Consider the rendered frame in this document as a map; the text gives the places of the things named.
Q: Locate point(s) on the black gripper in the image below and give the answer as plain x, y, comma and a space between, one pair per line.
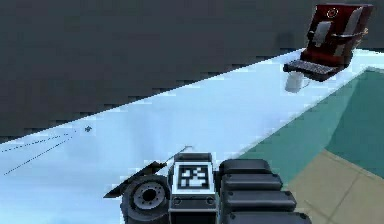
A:
146, 196

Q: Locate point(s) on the red coffee machine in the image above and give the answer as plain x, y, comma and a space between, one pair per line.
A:
330, 40

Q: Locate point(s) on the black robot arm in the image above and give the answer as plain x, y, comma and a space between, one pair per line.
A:
246, 193

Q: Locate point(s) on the white mug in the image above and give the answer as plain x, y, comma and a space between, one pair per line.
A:
295, 82

